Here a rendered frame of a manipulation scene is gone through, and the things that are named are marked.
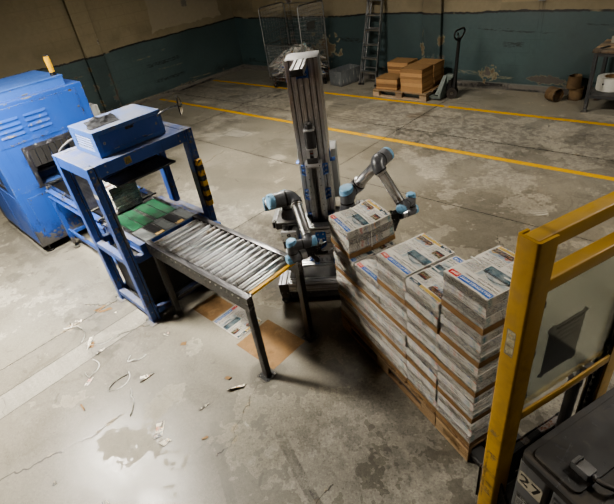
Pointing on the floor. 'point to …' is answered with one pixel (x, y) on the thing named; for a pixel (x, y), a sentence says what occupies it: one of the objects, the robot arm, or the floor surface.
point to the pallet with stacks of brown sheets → (410, 78)
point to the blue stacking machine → (27, 145)
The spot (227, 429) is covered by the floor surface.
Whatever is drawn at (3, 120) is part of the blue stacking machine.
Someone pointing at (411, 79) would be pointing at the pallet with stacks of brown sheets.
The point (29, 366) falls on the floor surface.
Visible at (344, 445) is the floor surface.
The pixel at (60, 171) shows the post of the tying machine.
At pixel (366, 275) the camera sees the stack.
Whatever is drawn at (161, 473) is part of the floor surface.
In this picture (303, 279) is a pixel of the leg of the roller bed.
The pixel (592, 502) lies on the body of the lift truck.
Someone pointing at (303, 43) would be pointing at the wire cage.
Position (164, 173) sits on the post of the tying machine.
